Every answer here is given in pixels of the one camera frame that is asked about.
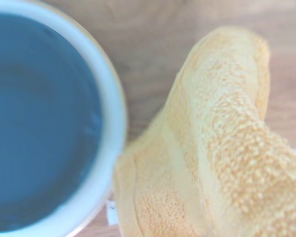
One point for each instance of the dark plate on white plate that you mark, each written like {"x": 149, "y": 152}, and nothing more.
{"x": 111, "y": 111}

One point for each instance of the dark blue plate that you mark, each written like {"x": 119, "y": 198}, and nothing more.
{"x": 39, "y": 118}

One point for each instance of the yellow terry cloth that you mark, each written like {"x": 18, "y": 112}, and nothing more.
{"x": 224, "y": 148}

